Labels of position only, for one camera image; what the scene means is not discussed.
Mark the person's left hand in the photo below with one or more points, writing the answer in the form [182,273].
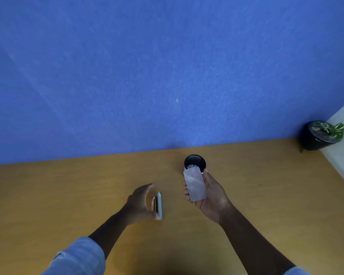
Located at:
[136,204]

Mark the person's right hand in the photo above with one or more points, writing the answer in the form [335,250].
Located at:
[215,201]

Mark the person's right thumb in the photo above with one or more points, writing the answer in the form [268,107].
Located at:
[209,180]

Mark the person's left thumb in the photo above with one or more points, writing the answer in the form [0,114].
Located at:
[150,216]

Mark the clear plastic case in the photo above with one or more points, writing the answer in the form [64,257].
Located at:
[158,206]

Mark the translucent white plastic box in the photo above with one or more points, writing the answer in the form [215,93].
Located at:
[195,184]

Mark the person's right forearm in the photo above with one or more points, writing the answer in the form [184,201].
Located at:
[252,246]

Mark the person's left forearm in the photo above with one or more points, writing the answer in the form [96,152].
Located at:
[110,229]

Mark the white pieces in cup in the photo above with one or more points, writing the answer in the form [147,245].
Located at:
[193,166]

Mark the black round cup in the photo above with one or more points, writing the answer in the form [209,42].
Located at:
[195,159]

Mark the light blue left sleeve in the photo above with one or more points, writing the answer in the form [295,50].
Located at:
[77,259]

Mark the light blue sleeve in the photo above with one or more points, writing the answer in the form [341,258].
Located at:
[298,272]
[77,259]

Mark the black plant pot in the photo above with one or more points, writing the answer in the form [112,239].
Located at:
[314,140]

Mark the light blue right sleeve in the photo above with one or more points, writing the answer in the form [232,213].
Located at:
[298,272]

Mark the green white leafy plant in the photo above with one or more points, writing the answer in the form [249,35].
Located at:
[334,130]

